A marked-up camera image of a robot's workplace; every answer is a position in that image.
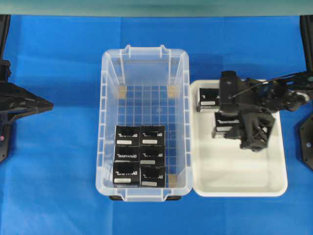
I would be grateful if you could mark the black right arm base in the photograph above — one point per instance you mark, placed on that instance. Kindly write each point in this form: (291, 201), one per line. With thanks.
(304, 141)

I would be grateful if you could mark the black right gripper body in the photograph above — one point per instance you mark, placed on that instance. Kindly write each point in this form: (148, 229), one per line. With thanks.
(264, 120)

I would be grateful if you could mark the blue table cloth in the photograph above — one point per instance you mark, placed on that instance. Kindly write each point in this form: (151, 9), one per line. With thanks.
(47, 184)

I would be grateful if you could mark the black box in tray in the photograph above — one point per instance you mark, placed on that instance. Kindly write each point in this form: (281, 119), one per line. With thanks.
(207, 99)

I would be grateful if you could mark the black locking case handle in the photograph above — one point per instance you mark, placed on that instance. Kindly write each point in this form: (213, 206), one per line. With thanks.
(145, 198)

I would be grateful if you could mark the white plastic tray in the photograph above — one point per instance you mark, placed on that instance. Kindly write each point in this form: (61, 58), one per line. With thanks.
(222, 169)

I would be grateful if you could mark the clear plastic storage case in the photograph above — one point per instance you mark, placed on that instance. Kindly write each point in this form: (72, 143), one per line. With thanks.
(146, 86)

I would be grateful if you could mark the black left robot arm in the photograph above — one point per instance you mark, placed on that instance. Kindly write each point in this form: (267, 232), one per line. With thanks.
(15, 103)

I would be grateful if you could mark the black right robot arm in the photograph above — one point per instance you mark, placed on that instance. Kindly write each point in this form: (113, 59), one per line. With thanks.
(255, 102)

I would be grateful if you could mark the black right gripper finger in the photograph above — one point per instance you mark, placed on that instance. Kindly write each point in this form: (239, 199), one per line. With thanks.
(255, 135)
(235, 134)

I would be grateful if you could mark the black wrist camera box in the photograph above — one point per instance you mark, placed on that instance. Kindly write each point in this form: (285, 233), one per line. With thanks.
(229, 85)

